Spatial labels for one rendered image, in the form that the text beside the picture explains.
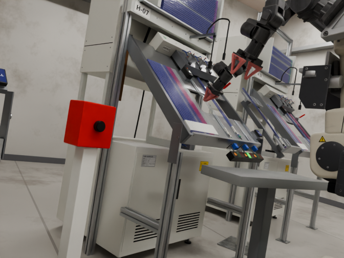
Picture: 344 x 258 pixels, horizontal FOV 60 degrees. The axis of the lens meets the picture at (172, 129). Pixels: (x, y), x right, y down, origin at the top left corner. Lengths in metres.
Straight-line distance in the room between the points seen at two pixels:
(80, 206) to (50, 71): 3.46
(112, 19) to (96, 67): 0.30
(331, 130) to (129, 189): 0.93
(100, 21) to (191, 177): 1.10
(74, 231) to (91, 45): 1.19
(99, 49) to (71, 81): 2.66
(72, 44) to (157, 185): 3.28
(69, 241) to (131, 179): 0.47
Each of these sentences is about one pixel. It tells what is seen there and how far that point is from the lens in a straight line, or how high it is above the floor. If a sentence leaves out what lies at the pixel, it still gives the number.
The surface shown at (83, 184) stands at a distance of 1.14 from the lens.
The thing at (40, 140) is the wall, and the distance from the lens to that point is 4.47.
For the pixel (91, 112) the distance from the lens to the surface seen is 1.08.
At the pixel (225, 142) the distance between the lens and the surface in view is 1.53.
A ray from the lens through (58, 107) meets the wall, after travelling 4.48.
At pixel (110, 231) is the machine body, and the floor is 0.16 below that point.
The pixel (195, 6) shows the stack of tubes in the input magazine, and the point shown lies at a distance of 2.05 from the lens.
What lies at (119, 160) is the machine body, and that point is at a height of 0.53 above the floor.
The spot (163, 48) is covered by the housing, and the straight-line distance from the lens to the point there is 1.82.
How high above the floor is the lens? 0.73
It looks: level
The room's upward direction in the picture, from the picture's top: 9 degrees clockwise
